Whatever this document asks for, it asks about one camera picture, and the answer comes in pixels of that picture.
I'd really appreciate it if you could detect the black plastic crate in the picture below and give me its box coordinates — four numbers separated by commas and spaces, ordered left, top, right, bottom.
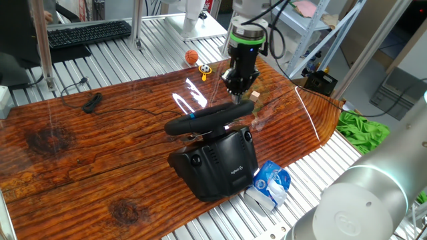
303, 69, 338, 97

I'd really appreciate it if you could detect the black desk pad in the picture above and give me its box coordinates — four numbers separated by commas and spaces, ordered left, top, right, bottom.
18, 45, 93, 69

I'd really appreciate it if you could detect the long black camera cable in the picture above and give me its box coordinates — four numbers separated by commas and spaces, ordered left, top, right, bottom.
268, 0, 427, 118

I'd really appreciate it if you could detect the black wheel base unit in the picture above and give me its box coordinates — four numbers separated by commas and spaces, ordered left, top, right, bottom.
166, 125, 260, 203

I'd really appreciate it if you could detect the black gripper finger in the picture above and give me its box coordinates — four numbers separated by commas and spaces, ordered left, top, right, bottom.
220, 68, 240, 103
237, 68, 261, 103

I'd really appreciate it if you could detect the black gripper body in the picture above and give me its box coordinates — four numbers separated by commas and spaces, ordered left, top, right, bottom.
229, 43, 264, 80

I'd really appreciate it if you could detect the blue tissue pack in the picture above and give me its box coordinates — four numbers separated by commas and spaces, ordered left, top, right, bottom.
243, 159, 292, 213

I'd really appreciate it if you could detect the black keyboard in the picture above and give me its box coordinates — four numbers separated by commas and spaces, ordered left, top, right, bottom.
46, 20, 133, 50

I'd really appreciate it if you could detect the upright aluminium frame post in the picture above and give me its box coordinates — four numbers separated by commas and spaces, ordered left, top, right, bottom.
29, 0, 57, 91
129, 0, 145, 50

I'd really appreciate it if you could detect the brown paper piece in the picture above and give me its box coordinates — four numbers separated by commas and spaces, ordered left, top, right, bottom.
322, 13, 340, 29

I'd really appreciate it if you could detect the wood grain table mat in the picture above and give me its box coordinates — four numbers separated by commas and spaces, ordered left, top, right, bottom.
0, 55, 345, 240

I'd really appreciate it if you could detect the black monitor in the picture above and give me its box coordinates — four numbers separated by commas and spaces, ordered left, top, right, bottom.
0, 0, 43, 67

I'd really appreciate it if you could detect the green cloth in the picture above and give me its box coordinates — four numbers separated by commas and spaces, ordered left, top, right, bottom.
335, 109, 427, 205

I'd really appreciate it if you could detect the aluminium frame rail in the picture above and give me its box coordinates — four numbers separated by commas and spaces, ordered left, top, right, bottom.
46, 12, 186, 31

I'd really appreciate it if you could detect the thin black wheel cable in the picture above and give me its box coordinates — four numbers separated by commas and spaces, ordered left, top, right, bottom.
59, 76, 185, 118

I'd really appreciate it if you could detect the black steering wheel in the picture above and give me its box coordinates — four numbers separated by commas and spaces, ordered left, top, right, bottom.
163, 99, 256, 139

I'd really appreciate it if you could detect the pink paper sheet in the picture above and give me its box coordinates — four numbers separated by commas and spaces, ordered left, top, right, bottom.
293, 0, 318, 17

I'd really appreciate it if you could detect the white metal shelf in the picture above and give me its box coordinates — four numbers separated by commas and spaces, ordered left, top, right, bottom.
266, 0, 368, 79

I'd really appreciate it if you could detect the mini orange basketball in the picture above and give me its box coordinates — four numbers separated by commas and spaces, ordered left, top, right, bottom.
184, 49, 199, 65

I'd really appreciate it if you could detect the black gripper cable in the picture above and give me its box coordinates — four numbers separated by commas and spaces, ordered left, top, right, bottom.
240, 0, 288, 60

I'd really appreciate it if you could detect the slanted aluminium frame beam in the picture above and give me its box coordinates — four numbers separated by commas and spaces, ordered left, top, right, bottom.
330, 0, 414, 101

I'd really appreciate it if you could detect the white foam box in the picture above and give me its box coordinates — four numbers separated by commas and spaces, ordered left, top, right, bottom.
266, 19, 318, 66

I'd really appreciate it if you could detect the white stand base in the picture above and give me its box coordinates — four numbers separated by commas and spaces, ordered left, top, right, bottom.
163, 0, 228, 43

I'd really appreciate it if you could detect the soccer ball yellow keychain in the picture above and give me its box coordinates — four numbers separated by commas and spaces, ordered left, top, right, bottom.
198, 63, 213, 82

